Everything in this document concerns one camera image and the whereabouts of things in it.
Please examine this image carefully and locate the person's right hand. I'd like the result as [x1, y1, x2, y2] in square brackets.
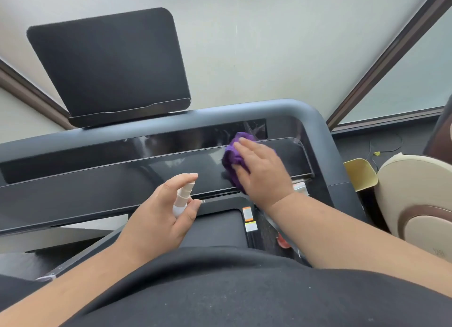
[231, 136, 297, 215]

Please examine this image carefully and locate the person's left hand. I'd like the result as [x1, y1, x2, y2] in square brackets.
[114, 173, 202, 266]

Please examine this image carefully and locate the white spray bottle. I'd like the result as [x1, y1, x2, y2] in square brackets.
[172, 181, 196, 218]

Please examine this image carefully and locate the purple microfibre cloth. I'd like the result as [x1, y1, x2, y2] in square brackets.
[221, 132, 257, 194]

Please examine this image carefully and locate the person's left forearm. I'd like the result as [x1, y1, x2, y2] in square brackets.
[0, 238, 149, 327]

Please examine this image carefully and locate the person's right forearm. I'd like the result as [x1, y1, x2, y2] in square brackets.
[266, 192, 452, 297]

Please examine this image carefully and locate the grey treadmill base with uprights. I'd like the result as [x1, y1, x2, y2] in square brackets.
[35, 196, 311, 281]

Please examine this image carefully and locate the beige waste bin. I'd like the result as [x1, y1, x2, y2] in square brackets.
[343, 158, 379, 192]

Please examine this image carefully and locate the black shirt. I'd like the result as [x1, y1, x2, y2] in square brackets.
[0, 246, 452, 327]

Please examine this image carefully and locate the beige upholstered chair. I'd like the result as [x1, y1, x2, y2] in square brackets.
[374, 94, 452, 264]

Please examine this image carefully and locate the black cable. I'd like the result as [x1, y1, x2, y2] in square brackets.
[367, 132, 404, 161]

